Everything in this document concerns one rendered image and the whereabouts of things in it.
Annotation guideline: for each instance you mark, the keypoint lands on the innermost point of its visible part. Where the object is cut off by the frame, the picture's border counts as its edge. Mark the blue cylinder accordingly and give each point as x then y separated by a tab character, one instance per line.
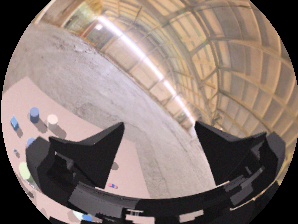
30	141
34	115

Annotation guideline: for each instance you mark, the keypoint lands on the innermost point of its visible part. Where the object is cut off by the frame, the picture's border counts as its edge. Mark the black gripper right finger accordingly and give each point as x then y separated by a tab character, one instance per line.
224	151

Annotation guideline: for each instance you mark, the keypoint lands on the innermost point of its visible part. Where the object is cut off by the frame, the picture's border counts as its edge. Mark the blue cube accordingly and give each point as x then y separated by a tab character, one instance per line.
14	123

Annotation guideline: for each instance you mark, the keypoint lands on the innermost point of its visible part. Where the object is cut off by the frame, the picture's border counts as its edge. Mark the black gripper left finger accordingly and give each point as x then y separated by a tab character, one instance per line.
94	155

